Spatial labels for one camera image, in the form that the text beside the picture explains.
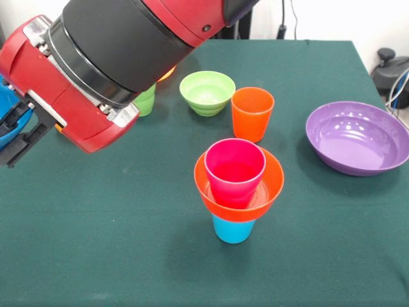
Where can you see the large yellow bowl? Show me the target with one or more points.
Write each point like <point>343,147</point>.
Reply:
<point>167,75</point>

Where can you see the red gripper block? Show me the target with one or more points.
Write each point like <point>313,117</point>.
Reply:
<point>76,112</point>

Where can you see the blue bowl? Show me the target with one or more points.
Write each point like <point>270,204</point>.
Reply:
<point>8,99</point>

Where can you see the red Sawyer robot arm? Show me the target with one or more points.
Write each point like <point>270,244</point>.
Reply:
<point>128,41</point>

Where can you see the dark green tablecloth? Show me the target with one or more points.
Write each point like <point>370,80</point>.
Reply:
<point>287,256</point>

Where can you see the orange cup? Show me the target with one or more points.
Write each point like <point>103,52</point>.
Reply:
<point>250,124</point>

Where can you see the pink cup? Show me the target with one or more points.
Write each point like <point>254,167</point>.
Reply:
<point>233,188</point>

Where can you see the light blue cup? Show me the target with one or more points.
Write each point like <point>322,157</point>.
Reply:
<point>233,231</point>

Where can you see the orange bowl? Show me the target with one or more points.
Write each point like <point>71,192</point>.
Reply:
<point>236,212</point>

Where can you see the green bowl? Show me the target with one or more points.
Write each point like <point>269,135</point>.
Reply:
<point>207,105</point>

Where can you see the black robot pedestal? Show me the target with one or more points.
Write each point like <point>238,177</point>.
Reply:
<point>246,32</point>

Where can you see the gray black machine base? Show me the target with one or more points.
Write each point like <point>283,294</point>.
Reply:
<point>390,73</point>

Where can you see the purple bowl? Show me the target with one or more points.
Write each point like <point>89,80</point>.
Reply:
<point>351,144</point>

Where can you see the green cup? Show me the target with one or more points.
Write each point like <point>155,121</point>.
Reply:
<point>145,102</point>

